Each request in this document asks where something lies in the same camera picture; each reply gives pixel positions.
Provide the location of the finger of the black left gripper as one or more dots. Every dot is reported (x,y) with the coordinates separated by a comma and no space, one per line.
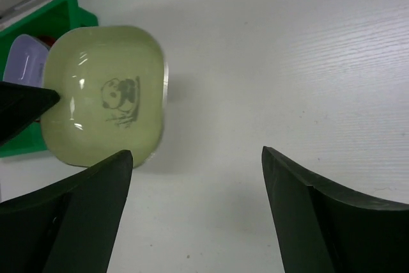
(21,106)

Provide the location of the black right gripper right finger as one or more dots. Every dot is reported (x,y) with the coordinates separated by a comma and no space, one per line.
(323,226)

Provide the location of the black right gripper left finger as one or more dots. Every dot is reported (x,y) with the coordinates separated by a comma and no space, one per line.
(70,225)

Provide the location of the purple square panda dish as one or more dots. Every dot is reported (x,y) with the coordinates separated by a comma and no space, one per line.
(26,61)

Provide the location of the green square panda dish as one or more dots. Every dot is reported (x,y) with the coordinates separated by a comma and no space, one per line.
(112,84)

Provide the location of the green plastic bin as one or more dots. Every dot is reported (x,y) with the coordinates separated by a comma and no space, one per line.
(51,20)

